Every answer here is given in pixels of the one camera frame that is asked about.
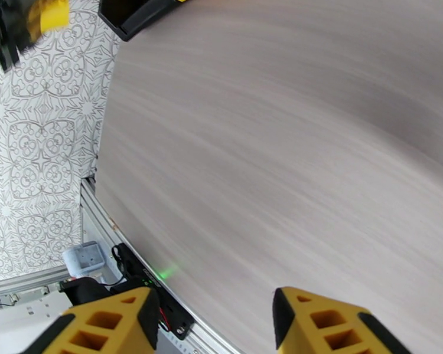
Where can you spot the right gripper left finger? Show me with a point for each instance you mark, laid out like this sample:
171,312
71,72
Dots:
107,327

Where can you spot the white roll with red cap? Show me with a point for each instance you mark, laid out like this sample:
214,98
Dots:
83,259

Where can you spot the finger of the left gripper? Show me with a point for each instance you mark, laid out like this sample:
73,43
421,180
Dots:
53,12

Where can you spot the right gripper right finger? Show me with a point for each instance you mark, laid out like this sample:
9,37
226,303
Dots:
317,327

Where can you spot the short aluminium frame rail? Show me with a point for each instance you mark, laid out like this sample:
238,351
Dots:
22,283

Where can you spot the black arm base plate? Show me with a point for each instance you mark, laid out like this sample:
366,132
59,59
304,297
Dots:
177,319

